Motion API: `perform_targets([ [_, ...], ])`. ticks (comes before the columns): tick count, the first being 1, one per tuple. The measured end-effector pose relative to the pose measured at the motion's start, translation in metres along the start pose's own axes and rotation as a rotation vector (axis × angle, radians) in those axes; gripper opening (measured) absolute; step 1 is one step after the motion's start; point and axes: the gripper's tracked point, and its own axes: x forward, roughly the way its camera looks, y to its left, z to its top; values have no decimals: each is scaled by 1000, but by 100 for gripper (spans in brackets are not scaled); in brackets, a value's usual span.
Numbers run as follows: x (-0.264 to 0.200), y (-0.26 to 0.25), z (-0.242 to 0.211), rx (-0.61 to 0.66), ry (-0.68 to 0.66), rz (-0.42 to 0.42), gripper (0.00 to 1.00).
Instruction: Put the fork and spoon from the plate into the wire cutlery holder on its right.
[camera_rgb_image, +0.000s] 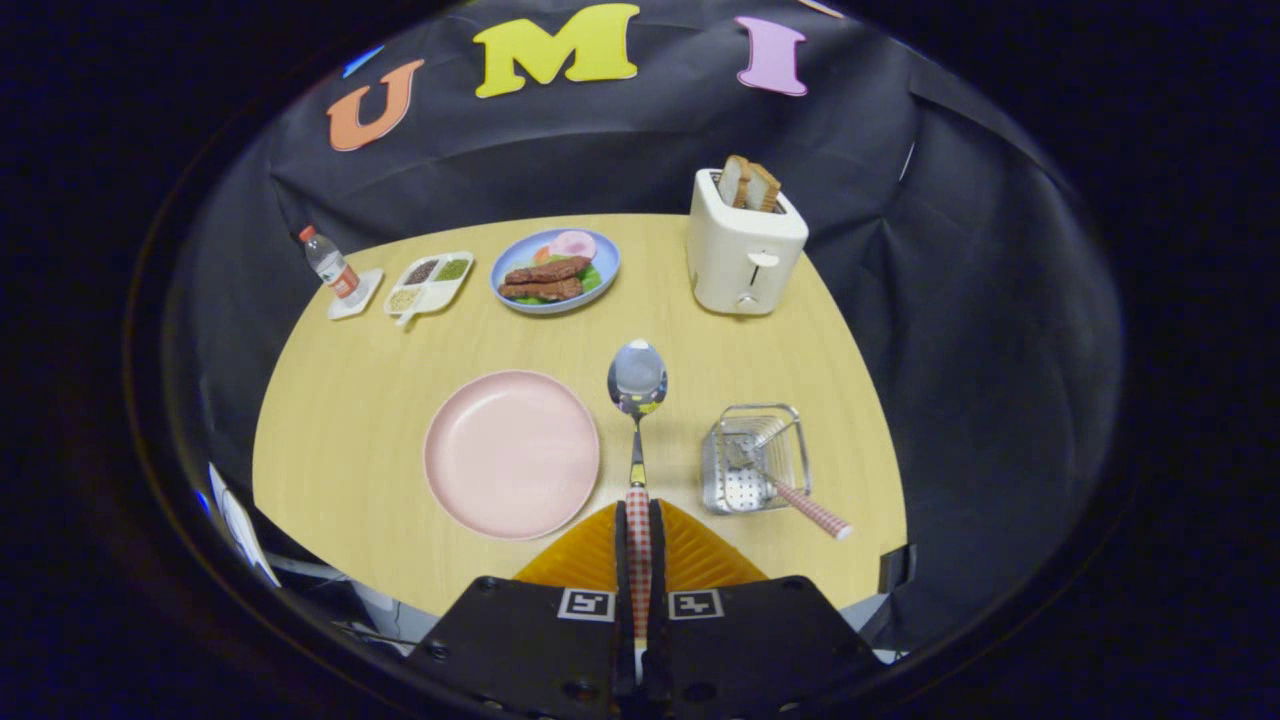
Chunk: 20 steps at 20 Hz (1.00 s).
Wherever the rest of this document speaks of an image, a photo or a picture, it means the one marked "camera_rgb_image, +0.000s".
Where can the clear plastic water bottle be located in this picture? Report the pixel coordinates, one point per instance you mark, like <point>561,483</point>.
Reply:
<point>330,265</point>

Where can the green lettuce leaf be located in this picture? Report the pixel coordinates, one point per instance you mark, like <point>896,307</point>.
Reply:
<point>592,278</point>

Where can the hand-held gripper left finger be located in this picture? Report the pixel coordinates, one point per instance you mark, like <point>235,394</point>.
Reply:
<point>620,560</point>

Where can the brown toast slice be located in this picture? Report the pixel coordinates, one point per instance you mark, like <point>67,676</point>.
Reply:
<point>765,188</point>
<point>733,180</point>

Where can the blue plate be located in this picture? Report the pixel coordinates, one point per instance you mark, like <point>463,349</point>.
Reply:
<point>610,262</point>

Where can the pink ham slice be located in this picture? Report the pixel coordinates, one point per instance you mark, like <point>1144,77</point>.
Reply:
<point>574,244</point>

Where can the white divided condiment tray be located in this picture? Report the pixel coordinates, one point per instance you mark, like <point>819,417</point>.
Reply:
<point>437,297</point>

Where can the small black box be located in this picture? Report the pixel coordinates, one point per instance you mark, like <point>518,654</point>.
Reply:
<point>897,568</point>

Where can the pink plate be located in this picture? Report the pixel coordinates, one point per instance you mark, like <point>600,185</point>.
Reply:
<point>510,455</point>

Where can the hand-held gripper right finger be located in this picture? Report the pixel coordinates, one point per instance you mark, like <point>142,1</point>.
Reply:
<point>656,560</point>

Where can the white toaster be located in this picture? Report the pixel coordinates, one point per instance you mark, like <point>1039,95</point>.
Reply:
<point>735,260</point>

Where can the white square coaster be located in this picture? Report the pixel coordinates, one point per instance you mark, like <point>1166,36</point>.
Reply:
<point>365,295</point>

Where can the brown meat strips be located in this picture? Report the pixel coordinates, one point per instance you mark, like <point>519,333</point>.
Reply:
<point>545,280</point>

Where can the white board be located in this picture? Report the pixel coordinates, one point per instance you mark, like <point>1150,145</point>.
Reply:
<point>240,525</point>

